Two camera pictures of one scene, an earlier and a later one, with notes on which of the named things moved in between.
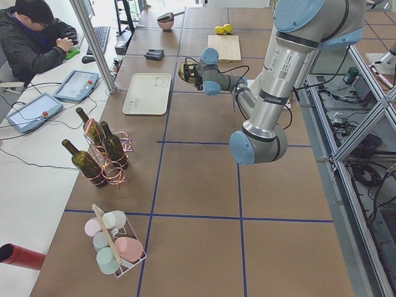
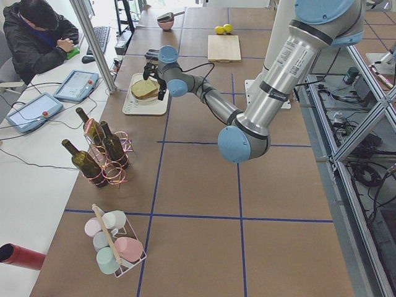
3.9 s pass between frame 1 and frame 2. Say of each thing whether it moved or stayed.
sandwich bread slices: moved
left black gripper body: moved
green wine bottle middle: stayed
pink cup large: stayed
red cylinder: stayed
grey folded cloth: stayed
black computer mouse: stayed
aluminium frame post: stayed
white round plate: moved
